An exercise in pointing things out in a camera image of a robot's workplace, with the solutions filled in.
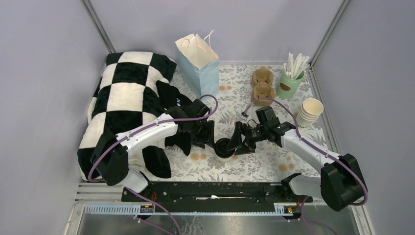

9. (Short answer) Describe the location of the floral patterned table mat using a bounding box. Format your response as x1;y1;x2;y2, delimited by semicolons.
107;64;328;183

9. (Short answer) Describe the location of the black plastic cup lid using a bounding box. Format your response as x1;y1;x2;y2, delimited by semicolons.
214;138;235;157

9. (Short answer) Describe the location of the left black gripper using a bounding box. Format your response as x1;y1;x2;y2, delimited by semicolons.
189;118;215;149

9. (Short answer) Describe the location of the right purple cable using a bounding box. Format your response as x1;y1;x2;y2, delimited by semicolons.
241;97;369;235

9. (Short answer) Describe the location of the white wrapped straws bundle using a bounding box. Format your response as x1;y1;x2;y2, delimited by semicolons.
283;52;310;80

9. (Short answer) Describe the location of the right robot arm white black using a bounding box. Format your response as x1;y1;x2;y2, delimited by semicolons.
222;120;368;212

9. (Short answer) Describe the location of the green straw holder cup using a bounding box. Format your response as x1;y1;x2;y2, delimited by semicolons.
276;71;305;99

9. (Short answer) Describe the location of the white paper coffee cup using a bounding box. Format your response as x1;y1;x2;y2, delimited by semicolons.
218;155;232;162

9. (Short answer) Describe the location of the light blue paper bag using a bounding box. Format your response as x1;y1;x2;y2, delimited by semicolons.
175;30;220;98

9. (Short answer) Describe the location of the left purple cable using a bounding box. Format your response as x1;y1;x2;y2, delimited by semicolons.
87;94;219;235

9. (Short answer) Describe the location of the black t-shirt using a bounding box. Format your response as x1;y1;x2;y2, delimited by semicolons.
155;80;203;157

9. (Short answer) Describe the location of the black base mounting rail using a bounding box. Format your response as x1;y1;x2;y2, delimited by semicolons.
121;181;313;213

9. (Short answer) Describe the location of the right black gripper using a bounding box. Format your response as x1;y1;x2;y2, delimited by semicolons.
225;121;268;156

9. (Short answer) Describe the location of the black white checkered blanket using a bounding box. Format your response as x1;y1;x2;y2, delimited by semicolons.
77;51;177;180

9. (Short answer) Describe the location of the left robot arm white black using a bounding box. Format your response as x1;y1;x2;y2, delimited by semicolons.
90;99;215;201

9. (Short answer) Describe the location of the stack of white paper cups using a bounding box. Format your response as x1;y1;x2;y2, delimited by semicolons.
297;98;324;127

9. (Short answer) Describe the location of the brown cardboard cup carrier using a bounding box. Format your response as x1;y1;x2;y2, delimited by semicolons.
252;66;276;106

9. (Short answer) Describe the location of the purple cable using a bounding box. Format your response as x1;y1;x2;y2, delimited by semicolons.
87;94;219;235
241;97;369;235

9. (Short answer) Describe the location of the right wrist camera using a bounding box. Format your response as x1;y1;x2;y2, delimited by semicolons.
255;106;280;128

